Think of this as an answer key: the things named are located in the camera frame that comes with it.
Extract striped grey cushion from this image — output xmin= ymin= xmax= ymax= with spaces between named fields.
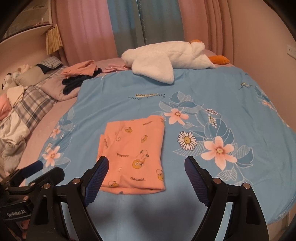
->
xmin=36 ymin=56 xmax=63 ymax=74

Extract person left hand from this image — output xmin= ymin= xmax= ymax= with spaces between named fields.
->
xmin=9 ymin=219 xmax=30 ymax=240

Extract pink small pillow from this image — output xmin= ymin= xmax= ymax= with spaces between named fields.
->
xmin=0 ymin=93 xmax=11 ymax=121

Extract white goose plush toy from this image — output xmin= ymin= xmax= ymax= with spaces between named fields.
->
xmin=121 ymin=40 xmax=230 ymax=84

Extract folded orange clothes pile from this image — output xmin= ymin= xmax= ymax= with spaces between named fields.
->
xmin=61 ymin=60 xmax=99 ymax=77

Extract blue floral bed sheet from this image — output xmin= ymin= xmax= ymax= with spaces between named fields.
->
xmin=36 ymin=67 xmax=295 ymax=240

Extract grey plaid pillow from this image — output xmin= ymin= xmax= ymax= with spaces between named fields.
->
xmin=14 ymin=82 xmax=57 ymax=132

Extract mauve pillow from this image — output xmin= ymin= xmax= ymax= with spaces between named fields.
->
xmin=35 ymin=66 xmax=80 ymax=101

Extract pink folded garment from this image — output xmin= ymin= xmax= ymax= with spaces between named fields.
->
xmin=102 ymin=63 xmax=131 ymax=73

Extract pink and blue curtains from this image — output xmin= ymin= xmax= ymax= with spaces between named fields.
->
xmin=51 ymin=1 xmax=234 ymax=65

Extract white wall socket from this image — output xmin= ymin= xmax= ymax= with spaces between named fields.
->
xmin=287 ymin=45 xmax=296 ymax=59

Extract white wall shelf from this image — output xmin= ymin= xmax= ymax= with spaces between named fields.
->
xmin=1 ymin=0 xmax=52 ymax=42

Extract dark navy clothes pile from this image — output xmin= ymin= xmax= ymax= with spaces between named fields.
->
xmin=62 ymin=68 xmax=102 ymax=95

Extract orange bear print shirt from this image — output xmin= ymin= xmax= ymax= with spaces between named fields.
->
xmin=97 ymin=115 xmax=166 ymax=195

